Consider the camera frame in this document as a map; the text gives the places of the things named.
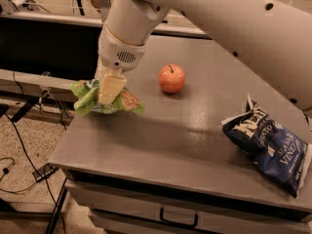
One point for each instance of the black power adapter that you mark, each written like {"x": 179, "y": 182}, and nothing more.
{"x": 44, "y": 172}

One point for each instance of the grey drawer cabinet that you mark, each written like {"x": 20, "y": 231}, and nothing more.
{"x": 129, "y": 212}

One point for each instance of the black drawer handle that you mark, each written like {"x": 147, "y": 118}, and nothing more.
{"x": 180, "y": 221}

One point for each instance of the blue potato chip bag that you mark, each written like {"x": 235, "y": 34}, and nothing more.
{"x": 279, "y": 154}

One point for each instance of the metal railing frame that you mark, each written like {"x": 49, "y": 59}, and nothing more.
{"x": 48, "y": 17}

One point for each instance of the red apple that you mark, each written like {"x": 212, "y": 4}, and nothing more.
{"x": 171, "y": 78}

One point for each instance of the green rice chip bag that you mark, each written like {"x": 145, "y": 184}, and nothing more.
{"x": 92, "y": 96}

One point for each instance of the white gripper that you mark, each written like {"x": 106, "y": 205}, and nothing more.
{"x": 117, "y": 53}

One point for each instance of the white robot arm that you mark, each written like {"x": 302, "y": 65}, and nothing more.
{"x": 273, "y": 39}

